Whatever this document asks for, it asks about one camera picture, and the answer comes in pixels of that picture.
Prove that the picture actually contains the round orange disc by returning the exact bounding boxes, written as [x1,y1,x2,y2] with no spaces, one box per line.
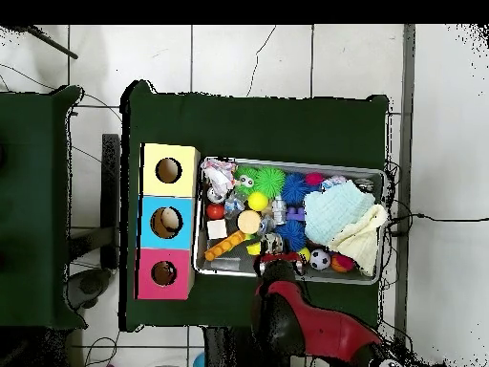
[236,209,263,235]

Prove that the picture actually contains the small wooden cube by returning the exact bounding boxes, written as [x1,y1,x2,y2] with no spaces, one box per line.
[205,219,229,241]

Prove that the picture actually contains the black rod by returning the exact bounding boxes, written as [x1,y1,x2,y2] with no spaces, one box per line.
[0,25,79,60]

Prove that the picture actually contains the black cable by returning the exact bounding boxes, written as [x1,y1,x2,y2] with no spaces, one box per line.
[385,212,489,232]

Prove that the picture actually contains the green furry googly-eyed toy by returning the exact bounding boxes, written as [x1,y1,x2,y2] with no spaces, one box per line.
[234,166,259,199]

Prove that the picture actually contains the blue spiky ball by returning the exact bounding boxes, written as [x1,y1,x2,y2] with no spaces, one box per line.
[281,172,310,206]
[274,221,308,253]

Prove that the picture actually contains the dark green table cloth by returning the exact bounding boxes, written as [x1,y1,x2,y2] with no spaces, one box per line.
[119,79,391,334]

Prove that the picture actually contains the shallow clear mesh bin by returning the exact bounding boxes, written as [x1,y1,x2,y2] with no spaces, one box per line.
[194,156,386,286]

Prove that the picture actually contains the grey stand base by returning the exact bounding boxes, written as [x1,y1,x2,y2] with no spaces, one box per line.
[67,227,116,311]

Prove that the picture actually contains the wooden box with three holes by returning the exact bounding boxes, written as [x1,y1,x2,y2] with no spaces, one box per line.
[136,141,202,302]

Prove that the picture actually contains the green spiky ball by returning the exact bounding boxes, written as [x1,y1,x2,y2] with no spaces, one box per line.
[254,166,287,200]

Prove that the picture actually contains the black upright panel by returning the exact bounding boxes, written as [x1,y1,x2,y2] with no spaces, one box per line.
[98,133,122,270]

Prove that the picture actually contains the orange toy building blocks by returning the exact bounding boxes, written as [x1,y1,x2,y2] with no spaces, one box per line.
[204,228,250,263]

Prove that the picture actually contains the mint green muslin cloth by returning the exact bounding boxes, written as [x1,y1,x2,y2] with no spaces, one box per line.
[304,179,376,248]

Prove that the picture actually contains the cream yellow muslin cloth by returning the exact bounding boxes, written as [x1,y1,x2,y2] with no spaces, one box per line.
[328,203,390,277]

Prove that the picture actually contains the colourful printed packet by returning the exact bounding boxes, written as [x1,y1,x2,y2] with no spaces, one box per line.
[200,158,238,196]

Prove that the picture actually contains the green covered side table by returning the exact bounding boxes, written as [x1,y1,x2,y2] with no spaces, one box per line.
[0,85,84,332]

